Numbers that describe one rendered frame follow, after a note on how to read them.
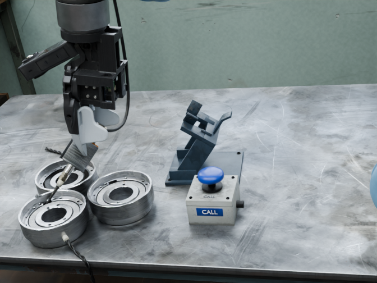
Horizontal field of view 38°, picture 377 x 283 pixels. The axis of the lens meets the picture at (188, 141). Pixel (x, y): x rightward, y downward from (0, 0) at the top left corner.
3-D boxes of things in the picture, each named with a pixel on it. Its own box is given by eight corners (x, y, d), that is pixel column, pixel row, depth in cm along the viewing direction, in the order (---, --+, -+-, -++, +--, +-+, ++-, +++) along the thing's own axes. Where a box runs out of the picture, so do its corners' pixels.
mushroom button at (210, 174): (198, 205, 83) (194, 178, 80) (203, 190, 86) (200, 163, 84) (224, 206, 82) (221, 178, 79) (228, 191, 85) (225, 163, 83)
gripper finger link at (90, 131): (106, 166, 86) (104, 111, 82) (70, 161, 87) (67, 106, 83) (113, 158, 88) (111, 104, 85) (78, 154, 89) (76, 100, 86)
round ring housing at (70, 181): (42, 182, 100) (37, 163, 98) (100, 172, 100) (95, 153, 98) (37, 215, 90) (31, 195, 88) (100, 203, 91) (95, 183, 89)
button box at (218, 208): (188, 224, 83) (184, 198, 81) (197, 197, 89) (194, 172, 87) (241, 226, 81) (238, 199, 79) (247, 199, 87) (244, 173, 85)
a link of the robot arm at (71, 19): (45, 2, 75) (69, -13, 82) (49, 34, 77) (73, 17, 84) (97, 6, 73) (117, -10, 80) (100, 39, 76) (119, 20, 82)
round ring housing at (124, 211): (166, 212, 87) (162, 191, 85) (104, 236, 83) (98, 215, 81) (142, 183, 95) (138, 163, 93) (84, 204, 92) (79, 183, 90)
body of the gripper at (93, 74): (114, 115, 81) (108, 37, 75) (60, 109, 83) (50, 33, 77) (130, 93, 88) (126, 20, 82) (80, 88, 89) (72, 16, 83)
